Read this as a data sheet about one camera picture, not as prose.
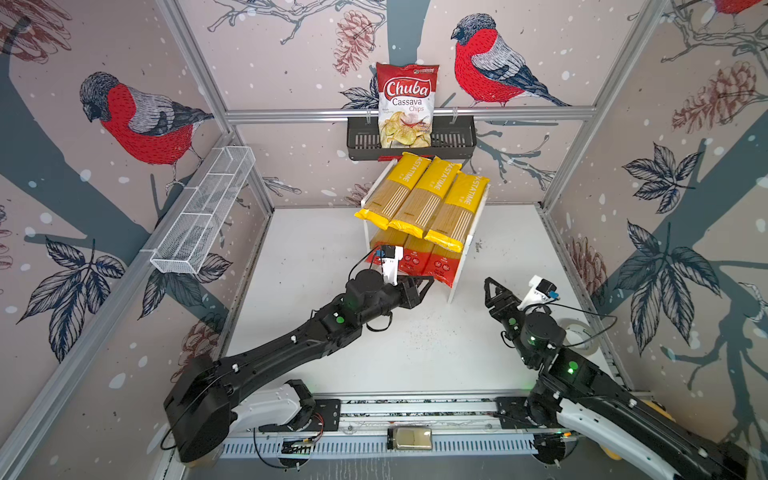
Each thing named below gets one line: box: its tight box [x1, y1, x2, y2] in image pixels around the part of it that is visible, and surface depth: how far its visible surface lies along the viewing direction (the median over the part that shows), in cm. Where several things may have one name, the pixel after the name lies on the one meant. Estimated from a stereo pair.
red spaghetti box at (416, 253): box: [398, 234, 434, 275], surface depth 85 cm
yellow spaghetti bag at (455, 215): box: [424, 171, 490, 253], surface depth 73 cm
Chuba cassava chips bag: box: [376, 62, 439, 149], surface depth 87 cm
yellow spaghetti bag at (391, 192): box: [354, 152, 432, 231], surface depth 78 cm
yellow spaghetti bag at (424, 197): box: [388, 156, 462, 239], surface depth 76 cm
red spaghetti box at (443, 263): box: [421, 244, 462, 288], surface depth 82 cm
